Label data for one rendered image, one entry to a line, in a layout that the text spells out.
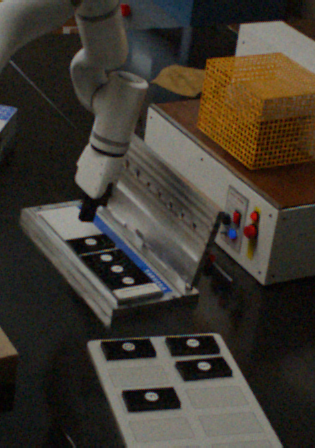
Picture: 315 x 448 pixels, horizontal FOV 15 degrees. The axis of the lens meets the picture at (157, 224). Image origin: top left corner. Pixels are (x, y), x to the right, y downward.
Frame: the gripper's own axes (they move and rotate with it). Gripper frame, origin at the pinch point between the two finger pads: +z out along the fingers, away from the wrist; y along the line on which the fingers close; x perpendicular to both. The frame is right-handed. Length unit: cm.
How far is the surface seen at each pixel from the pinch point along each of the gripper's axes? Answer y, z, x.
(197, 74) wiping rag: -82, -9, 79
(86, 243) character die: 3.5, 5.7, -0.3
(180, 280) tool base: 23.4, 3.2, 11.4
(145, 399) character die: 55, 10, -14
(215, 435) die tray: 67, 9, -6
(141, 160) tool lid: -4.4, -11.5, 12.6
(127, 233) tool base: 0.4, 4.4, 11.6
